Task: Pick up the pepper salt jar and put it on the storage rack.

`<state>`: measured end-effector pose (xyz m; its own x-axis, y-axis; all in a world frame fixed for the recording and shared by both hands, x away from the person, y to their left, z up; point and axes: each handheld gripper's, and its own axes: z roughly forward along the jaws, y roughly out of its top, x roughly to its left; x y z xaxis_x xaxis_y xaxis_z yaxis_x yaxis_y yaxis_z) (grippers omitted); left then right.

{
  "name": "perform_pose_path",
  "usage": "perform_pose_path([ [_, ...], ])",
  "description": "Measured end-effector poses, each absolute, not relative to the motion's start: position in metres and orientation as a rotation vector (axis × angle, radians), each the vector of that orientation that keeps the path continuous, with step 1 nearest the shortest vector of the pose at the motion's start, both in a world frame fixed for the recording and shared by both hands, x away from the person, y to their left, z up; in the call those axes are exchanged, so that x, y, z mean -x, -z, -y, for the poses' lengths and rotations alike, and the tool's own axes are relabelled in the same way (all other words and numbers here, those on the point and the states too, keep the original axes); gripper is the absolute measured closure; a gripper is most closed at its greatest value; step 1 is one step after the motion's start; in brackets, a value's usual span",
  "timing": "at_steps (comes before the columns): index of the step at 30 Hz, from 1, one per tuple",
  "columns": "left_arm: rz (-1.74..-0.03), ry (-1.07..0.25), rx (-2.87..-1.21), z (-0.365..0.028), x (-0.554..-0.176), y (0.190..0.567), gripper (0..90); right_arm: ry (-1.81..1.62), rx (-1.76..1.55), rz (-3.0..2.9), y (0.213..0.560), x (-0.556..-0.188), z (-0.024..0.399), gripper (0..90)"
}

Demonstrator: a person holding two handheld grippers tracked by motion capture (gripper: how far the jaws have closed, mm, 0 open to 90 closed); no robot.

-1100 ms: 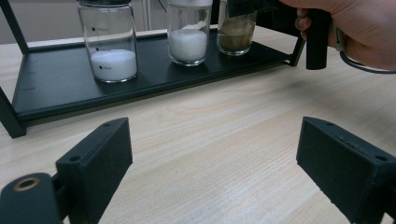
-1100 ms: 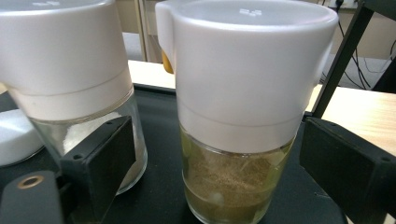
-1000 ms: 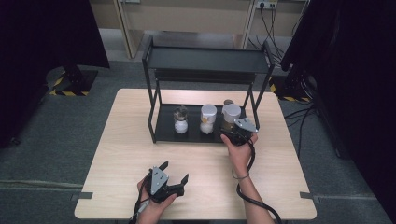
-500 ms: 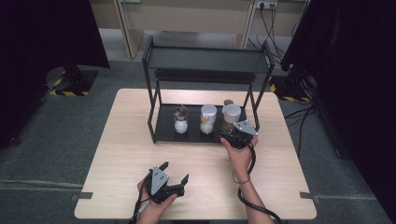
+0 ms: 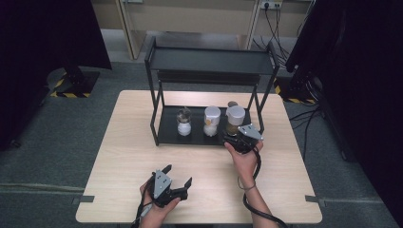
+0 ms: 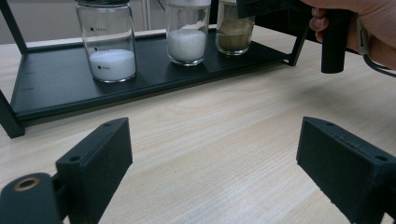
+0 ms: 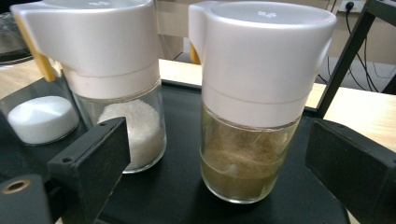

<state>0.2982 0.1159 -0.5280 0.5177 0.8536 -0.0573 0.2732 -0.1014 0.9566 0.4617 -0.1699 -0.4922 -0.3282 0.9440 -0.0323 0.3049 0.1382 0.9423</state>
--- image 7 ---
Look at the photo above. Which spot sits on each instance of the white-lid jar with brown powder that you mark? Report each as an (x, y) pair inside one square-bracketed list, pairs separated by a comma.
[(255, 77)]

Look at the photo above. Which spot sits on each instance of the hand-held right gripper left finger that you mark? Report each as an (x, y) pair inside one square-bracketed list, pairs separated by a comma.
[(93, 161)]

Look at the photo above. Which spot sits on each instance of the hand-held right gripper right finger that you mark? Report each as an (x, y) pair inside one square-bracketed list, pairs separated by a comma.
[(358, 174)]

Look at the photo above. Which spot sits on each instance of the black metal two-tier rack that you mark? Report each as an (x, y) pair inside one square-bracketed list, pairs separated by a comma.
[(180, 186)]

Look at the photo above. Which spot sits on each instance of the white power strip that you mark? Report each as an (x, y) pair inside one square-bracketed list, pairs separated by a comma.
[(351, 5)]

